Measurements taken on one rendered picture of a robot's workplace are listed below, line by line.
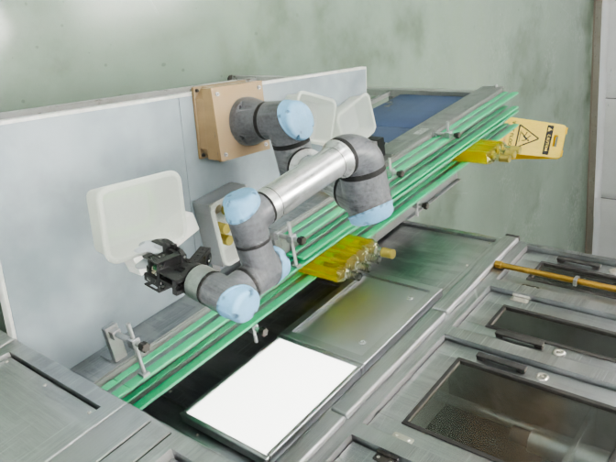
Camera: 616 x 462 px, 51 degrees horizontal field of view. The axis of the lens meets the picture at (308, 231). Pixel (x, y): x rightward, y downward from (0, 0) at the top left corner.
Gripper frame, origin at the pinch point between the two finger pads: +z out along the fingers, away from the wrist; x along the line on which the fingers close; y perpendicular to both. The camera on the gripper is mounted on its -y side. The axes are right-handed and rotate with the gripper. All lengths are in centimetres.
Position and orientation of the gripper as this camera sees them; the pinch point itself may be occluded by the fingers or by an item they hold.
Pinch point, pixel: (146, 247)
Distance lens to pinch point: 152.0
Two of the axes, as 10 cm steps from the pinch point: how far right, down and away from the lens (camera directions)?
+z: -7.6, -3.0, 5.8
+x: -0.4, 9.1, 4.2
